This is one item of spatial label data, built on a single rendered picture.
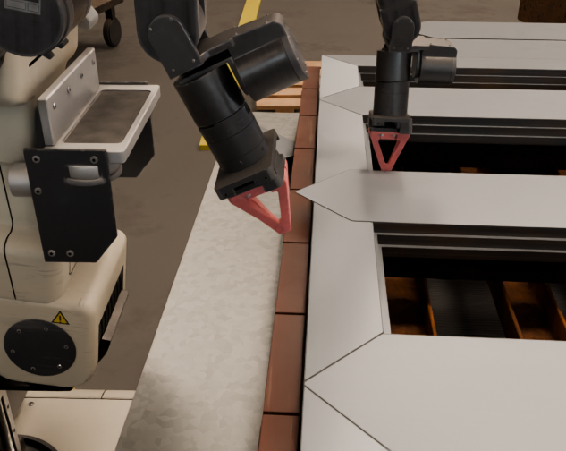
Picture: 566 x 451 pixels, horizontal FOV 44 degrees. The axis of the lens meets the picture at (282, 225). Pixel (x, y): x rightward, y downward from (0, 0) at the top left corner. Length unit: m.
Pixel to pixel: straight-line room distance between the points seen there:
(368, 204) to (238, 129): 0.44
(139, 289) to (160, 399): 1.45
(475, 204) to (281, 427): 0.53
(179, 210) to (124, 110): 1.94
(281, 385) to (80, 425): 0.84
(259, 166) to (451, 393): 0.31
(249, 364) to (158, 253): 1.61
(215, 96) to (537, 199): 0.64
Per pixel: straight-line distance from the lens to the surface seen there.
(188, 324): 1.16
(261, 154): 0.73
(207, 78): 0.70
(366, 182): 1.18
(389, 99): 1.18
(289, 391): 0.82
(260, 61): 0.69
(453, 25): 2.28
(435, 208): 1.12
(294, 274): 1.01
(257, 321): 1.16
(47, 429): 1.61
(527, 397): 0.79
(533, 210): 1.15
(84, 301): 1.03
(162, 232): 2.78
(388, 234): 1.07
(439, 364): 0.81
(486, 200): 1.16
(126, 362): 2.17
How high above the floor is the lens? 1.38
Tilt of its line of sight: 30 degrees down
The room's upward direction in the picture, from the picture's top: straight up
